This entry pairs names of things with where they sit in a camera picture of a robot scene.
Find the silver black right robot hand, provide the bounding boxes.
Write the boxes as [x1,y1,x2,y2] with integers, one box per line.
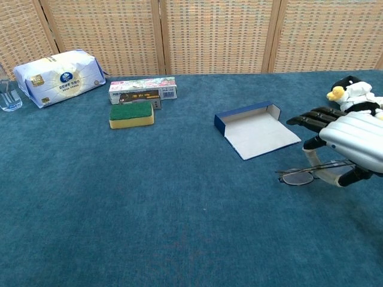
[286,106,383,188]

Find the thin-framed eyeglasses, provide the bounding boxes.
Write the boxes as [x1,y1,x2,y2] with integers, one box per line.
[275,160,357,187]

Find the blue glasses case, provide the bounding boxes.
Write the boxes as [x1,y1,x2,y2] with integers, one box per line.
[214,100,302,161]

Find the black white penguin plush toy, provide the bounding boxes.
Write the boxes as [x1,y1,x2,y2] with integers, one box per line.
[326,76,383,122]

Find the woven bamboo folding screen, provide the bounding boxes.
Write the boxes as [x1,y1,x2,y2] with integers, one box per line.
[0,0,383,82]

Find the blue carpet table mat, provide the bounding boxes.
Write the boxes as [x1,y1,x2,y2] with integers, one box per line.
[0,70,383,287]

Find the small dark brown box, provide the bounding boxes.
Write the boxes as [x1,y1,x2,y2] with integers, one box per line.
[118,90,163,111]

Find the long floral print box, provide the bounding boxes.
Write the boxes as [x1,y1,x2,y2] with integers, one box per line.
[108,76,178,106]

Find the green and yellow sponge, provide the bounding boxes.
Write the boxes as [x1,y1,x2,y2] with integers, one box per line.
[109,100,156,130]

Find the white tissue paper pack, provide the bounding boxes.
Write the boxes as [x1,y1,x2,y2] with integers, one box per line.
[13,49,107,109]

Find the clear glass cup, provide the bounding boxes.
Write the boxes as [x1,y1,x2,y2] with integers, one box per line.
[0,64,23,112]

